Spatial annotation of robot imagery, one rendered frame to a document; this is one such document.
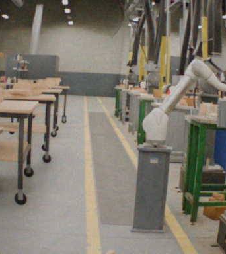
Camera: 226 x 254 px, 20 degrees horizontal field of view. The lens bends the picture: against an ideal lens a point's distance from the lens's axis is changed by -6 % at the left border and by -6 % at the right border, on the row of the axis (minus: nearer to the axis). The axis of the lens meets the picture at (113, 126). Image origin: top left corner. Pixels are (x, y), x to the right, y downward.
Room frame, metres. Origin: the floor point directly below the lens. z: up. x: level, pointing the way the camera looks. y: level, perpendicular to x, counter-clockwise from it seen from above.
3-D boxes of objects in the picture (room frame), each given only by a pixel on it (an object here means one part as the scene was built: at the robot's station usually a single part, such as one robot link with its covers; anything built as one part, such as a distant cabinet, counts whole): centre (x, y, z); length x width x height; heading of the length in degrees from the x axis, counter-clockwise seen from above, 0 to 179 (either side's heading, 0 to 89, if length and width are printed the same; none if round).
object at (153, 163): (5.37, -0.34, 0.35); 0.28 x 0.28 x 0.70; 85
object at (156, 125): (5.38, -0.34, 0.87); 0.18 x 0.16 x 0.22; 6
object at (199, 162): (5.59, -0.75, 0.45); 0.05 x 0.05 x 0.90; 3
